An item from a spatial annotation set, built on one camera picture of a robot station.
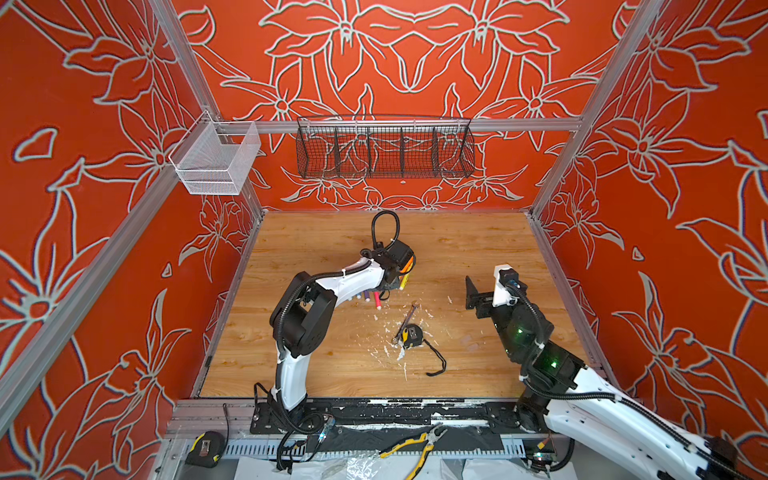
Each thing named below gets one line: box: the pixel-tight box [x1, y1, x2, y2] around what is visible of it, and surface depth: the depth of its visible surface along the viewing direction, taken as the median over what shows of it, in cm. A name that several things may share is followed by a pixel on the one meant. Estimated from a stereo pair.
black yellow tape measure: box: [185, 431, 225, 468], surface depth 69 cm
